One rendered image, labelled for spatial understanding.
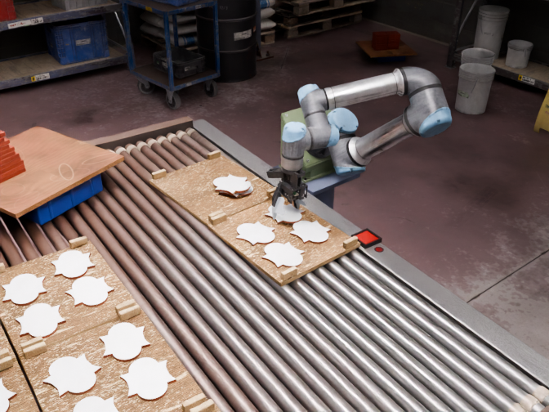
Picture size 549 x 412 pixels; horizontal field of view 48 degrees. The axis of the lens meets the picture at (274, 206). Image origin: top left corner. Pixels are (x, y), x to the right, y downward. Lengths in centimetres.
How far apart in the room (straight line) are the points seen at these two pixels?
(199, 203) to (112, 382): 88
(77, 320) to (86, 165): 76
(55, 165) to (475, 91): 394
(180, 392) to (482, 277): 236
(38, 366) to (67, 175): 85
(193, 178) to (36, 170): 58
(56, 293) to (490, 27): 533
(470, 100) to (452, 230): 187
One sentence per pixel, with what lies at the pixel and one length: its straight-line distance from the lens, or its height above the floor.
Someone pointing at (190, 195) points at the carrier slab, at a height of 94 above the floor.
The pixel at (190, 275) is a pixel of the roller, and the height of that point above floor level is 91.
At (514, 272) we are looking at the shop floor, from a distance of 376.
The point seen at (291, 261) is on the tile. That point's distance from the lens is 201.
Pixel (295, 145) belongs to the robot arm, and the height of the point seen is 125.
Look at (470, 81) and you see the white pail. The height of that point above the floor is 29.
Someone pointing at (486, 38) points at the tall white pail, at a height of 36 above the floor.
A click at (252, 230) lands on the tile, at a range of 215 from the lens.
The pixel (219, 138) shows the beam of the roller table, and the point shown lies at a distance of 286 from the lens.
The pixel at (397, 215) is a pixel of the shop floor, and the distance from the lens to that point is 406.
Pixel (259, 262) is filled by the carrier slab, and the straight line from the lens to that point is 202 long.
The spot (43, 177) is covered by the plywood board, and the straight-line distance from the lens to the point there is 241.
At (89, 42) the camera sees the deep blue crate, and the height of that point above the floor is 31.
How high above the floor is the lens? 216
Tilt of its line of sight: 32 degrees down
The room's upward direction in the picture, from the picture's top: 1 degrees clockwise
